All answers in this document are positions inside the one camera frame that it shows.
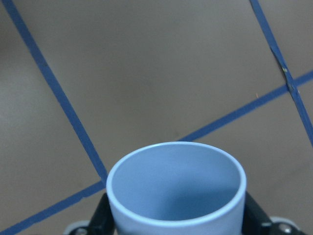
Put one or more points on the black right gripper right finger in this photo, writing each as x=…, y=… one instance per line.
x=255, y=220

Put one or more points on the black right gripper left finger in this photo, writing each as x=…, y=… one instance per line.
x=102, y=222

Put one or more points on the light blue plastic cup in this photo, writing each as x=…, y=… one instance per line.
x=177, y=188

